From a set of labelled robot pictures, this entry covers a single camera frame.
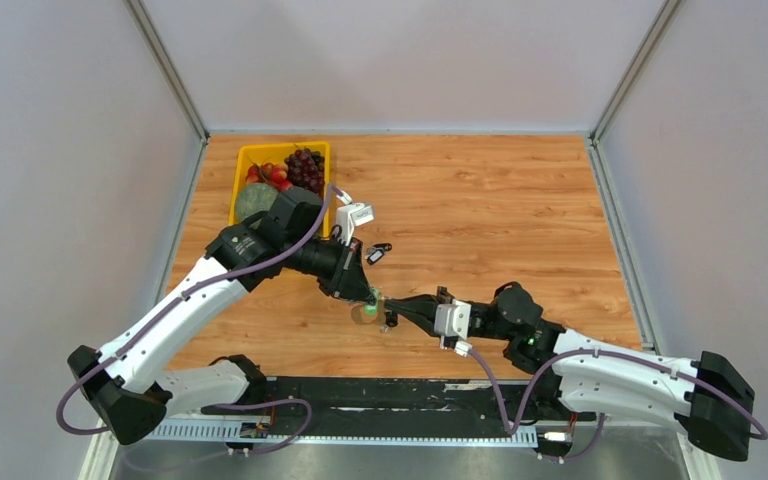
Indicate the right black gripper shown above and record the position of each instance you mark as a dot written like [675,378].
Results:
[421,309]

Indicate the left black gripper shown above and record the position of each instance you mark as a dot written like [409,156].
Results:
[347,279]

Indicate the green key tag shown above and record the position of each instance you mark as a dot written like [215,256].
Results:
[372,307]

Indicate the black key tag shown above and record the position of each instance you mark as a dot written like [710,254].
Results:
[376,252]

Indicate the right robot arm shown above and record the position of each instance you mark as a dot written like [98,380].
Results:
[706,398]

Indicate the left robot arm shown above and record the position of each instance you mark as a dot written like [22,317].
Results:
[126,381]

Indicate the dark red grape bunch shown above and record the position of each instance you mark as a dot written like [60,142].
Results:
[306,169]

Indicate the green netted melon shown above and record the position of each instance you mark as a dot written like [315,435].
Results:
[252,199]

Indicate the red peach cluster with stem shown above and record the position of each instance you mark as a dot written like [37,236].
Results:
[272,174]

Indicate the yellow plastic tray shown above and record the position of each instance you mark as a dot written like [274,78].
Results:
[274,153]

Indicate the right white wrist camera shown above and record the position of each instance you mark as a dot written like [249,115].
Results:
[451,324]

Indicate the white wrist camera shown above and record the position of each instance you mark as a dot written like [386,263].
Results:
[451,324]
[350,215]

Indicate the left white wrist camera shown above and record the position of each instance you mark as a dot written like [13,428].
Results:
[350,215]

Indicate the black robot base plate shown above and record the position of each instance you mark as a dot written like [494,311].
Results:
[389,407]

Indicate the aluminium frame post left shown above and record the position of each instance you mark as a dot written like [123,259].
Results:
[155,44]

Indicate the aluminium frame post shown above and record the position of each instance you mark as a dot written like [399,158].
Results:
[155,44]
[656,31]

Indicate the aluminium frame post right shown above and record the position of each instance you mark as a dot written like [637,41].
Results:
[656,31]

